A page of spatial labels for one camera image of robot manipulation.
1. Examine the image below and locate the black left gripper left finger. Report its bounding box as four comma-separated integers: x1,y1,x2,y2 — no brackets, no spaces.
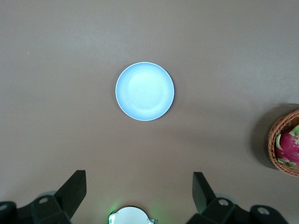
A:
0,169,87,224

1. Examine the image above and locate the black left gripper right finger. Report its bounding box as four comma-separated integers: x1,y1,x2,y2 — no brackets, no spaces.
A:
186,172,290,224

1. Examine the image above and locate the brown wicker basket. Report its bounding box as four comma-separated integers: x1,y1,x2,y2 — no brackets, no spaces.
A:
268,109,299,177

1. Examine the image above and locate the brown table cloth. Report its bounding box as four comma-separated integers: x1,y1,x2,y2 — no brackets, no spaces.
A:
0,0,299,224

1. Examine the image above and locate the pink dragon fruit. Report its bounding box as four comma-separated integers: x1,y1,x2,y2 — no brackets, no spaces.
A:
275,124,299,168

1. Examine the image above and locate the blue plate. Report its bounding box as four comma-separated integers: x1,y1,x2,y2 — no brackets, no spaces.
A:
115,61,175,122

